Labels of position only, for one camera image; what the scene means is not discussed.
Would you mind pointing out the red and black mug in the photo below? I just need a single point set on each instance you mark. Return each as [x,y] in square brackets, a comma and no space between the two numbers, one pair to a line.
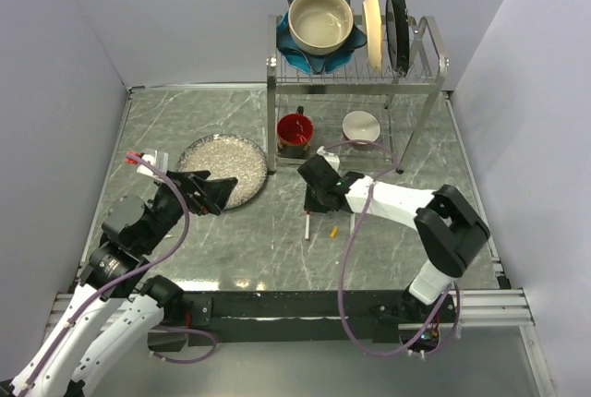
[294,133]

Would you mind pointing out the white pen green tip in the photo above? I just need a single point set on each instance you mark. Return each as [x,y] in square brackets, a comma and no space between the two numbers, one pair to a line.
[352,223]

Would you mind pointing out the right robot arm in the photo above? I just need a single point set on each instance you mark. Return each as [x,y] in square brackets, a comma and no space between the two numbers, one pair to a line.
[450,229]

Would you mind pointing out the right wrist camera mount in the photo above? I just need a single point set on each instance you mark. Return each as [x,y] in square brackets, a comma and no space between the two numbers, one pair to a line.
[325,154]

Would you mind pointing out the black base bar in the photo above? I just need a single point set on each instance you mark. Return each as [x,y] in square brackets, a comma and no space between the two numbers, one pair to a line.
[301,316]

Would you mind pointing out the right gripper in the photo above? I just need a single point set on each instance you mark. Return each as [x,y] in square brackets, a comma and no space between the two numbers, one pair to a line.
[311,205]

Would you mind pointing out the white pen red tip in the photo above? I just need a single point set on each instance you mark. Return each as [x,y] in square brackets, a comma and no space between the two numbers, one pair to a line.
[307,226]

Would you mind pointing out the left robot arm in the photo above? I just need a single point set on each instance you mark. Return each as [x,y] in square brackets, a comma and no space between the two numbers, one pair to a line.
[113,305]

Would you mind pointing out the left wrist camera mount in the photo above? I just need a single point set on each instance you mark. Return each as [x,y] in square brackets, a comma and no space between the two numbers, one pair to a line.
[154,158]

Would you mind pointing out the beige ceramic bowl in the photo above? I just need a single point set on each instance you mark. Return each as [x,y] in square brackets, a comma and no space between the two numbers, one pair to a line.
[320,27]

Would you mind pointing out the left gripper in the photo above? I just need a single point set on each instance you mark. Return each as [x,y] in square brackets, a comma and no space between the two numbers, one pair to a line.
[212,193]

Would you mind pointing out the cream plate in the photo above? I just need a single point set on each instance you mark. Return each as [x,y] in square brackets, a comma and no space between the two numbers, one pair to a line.
[371,17]

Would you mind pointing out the steel dish rack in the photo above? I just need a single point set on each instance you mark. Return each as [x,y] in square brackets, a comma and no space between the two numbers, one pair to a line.
[429,65]

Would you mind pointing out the small white bowl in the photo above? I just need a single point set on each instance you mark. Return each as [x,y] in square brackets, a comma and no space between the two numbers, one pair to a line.
[359,128]

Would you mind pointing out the black plate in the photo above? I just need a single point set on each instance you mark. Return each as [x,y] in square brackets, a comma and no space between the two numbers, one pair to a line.
[397,36]

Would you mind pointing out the blue flower-shaped bowl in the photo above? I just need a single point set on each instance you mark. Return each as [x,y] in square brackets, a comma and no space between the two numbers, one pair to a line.
[317,64]

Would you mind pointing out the speckled ceramic plate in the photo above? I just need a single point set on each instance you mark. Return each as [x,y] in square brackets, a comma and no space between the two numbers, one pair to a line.
[225,156]

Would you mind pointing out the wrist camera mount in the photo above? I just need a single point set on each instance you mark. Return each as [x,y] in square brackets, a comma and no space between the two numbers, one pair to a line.
[325,154]
[154,158]

